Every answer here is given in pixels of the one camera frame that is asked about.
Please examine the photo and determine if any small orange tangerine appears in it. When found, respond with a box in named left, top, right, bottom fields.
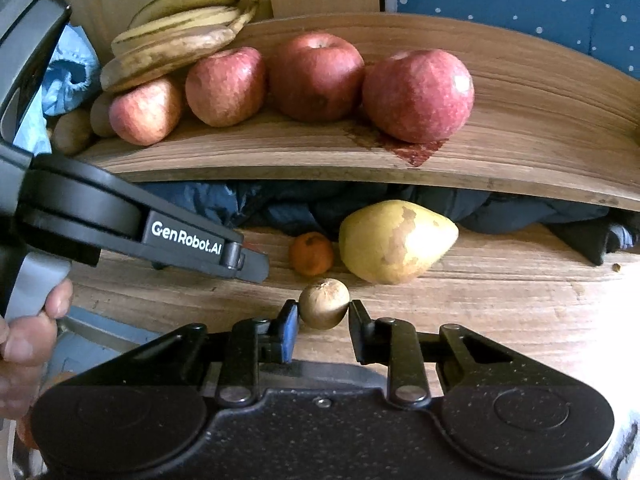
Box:
left=14, top=370, right=76, bottom=451
left=288, top=232, right=335, bottom=278

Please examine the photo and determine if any yellow green pear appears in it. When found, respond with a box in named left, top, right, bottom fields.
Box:
left=338, top=200, right=459, bottom=285

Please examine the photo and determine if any yellow middle banana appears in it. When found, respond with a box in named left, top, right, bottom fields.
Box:
left=111, top=2, right=259, bottom=55

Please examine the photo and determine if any spotted bottom banana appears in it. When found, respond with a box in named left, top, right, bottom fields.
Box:
left=100, top=25, right=236, bottom=93

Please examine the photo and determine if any person's left hand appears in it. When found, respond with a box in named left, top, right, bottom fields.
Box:
left=1, top=278, right=73, bottom=419

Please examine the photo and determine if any brown kiwi left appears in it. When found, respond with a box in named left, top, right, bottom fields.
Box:
left=51, top=108, right=92, bottom=156

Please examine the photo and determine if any brown kiwi right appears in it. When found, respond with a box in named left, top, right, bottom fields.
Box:
left=90, top=92, right=116, bottom=138

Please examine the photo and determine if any light blue garment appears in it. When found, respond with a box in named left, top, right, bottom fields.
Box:
left=1, top=0, right=101, bottom=155

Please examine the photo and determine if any dark blue cloth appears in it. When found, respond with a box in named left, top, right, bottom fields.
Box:
left=140, top=181, right=639, bottom=266

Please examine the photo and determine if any metal tray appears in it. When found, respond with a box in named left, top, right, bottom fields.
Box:
left=1, top=307, right=386, bottom=479

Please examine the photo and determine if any wooden curved shelf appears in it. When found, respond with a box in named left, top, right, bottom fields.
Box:
left=82, top=13, right=639, bottom=210

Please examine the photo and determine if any red apple rightmost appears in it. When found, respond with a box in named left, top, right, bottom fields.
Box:
left=362, top=49, right=475, bottom=144

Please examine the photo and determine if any brown kiwi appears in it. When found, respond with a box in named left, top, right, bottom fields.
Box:
left=90, top=92, right=116, bottom=138
left=51, top=108, right=92, bottom=156

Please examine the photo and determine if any pale red apple leftmost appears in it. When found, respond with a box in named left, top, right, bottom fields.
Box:
left=108, top=77, right=184, bottom=146

